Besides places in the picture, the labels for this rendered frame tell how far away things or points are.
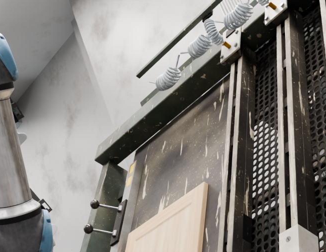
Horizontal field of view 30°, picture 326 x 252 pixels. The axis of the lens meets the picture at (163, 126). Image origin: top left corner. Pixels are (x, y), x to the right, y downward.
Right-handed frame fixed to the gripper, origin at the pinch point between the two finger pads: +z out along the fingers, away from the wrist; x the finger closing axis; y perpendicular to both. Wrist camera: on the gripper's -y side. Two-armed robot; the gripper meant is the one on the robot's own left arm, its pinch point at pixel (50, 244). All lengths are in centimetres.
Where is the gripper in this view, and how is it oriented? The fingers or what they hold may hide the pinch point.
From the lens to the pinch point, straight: 213.0
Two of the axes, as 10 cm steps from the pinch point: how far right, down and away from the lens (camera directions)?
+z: 6.5, 7.6, -0.3
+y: 5.1, -4.0, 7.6
